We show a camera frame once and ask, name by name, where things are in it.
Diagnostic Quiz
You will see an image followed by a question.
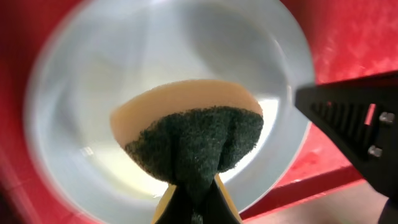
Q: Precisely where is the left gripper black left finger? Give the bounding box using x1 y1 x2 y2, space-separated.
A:
154 184 193 224

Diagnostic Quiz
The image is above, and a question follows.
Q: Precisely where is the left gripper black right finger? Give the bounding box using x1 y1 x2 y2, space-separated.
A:
201 179 241 224

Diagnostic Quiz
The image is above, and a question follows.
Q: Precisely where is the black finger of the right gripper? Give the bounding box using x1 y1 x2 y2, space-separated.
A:
295 71 397 200

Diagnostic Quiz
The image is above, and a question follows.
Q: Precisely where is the green yellow sponge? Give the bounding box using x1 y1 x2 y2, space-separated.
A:
110 80 264 223

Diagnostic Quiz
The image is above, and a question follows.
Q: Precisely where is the light blue plate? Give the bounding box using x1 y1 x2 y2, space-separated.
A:
24 0 314 223

